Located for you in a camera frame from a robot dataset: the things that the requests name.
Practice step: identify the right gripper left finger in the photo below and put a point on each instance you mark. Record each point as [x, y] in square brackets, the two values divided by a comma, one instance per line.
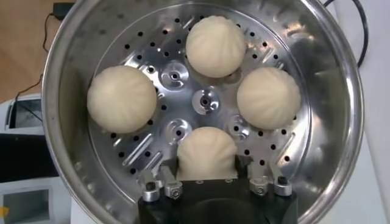
[172, 188]

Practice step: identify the black power adapter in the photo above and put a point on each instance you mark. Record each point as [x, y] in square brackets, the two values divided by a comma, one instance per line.
[62, 8]

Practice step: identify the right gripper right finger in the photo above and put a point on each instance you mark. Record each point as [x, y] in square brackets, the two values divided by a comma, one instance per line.
[259, 185]

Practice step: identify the stainless steel steamer basket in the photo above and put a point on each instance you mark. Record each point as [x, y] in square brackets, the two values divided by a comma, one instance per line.
[329, 91]

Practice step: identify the cream steamed baozi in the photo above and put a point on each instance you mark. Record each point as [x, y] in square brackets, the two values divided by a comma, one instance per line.
[122, 99]
[214, 45]
[268, 97]
[207, 152]

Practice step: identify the white device with orange mark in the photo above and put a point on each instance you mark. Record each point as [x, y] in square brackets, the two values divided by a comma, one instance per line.
[27, 201]

